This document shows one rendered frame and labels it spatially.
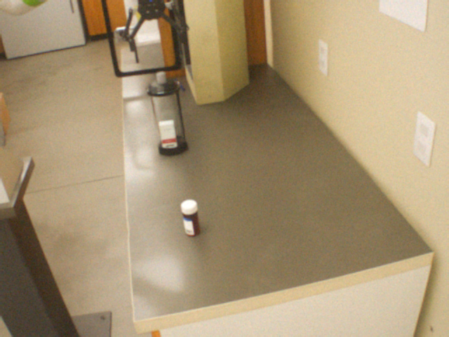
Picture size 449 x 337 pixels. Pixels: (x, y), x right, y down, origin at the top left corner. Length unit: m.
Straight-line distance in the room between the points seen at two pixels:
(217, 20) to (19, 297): 1.26
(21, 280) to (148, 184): 0.64
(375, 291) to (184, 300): 0.45
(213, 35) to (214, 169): 0.58
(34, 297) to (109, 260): 0.89
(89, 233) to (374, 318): 2.01
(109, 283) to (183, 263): 1.42
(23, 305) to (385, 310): 1.28
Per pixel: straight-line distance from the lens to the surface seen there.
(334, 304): 1.13
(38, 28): 6.87
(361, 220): 1.22
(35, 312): 1.90
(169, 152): 1.54
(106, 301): 2.43
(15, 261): 1.73
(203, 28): 1.79
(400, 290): 1.20
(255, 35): 2.24
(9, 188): 1.56
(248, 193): 1.32
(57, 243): 2.89
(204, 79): 1.85
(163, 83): 1.47
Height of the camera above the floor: 1.69
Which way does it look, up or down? 32 degrees down
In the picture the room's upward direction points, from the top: 6 degrees counter-clockwise
